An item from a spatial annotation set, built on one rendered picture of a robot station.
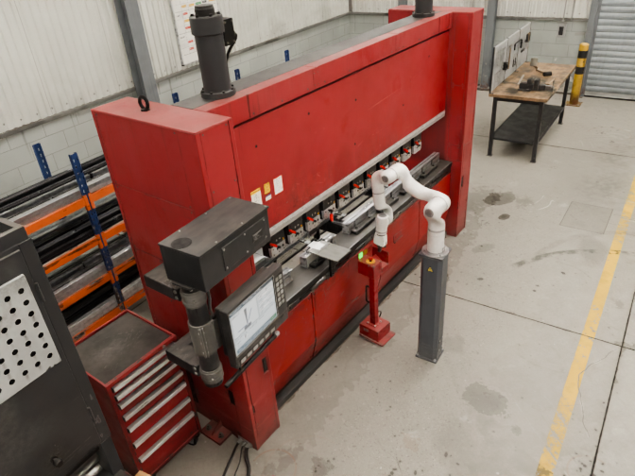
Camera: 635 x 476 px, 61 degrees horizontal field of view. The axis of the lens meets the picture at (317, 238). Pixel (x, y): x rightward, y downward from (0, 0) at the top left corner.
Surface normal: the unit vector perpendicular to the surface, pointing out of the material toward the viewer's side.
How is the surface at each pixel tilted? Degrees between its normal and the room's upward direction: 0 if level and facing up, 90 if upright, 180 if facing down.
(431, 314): 90
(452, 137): 90
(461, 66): 90
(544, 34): 90
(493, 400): 0
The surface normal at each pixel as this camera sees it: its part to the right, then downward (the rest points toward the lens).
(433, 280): -0.55, 0.47
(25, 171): 0.84, 0.23
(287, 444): -0.07, -0.85
